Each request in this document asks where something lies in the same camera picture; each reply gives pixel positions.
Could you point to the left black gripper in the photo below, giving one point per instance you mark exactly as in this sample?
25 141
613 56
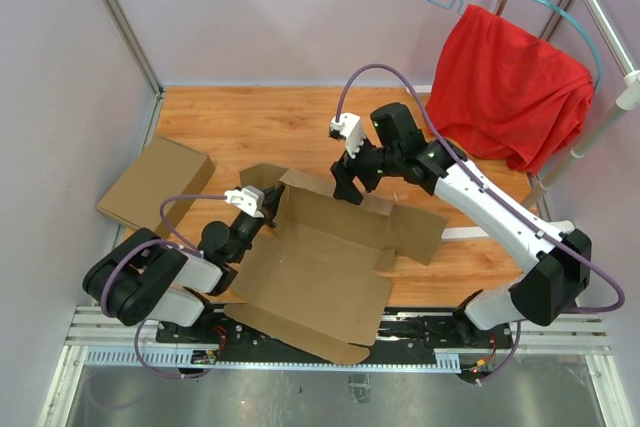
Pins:
271 204

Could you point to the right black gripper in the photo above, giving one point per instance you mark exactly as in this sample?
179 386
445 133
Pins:
344 170

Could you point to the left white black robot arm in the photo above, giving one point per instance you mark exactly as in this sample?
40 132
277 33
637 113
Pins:
147 277

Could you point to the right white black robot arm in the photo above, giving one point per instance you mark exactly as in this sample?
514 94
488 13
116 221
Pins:
552 262

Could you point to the folded brown cardboard box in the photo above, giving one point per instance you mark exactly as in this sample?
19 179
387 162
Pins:
164 168

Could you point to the red cloth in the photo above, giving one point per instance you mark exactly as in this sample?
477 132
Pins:
503 94

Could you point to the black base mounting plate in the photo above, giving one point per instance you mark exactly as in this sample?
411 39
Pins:
405 336

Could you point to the teal clothes hanger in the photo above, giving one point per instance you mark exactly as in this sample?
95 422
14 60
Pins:
460 6

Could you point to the white clothes rack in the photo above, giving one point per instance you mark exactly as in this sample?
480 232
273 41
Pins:
626 101

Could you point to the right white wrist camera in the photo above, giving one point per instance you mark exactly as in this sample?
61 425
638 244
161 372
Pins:
348 127

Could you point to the grey slotted cable duct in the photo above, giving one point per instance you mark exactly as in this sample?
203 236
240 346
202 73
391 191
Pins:
185 358

